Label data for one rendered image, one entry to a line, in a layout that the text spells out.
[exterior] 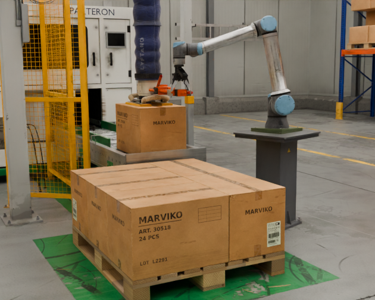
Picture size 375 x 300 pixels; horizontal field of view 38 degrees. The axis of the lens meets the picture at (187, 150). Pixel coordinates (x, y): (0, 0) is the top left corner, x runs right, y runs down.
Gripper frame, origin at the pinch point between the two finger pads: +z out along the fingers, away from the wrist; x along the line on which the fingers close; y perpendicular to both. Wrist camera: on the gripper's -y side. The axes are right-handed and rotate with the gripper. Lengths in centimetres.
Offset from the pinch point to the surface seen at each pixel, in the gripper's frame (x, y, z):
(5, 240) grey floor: 125, 45, 108
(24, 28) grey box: 96, 86, -49
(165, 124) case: 0.4, 28.3, 27.0
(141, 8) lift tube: 9, 51, -65
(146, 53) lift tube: 6, 50, -30
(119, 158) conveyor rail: 37, 36, 52
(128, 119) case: 21, 54, 24
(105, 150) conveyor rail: 38, 68, 50
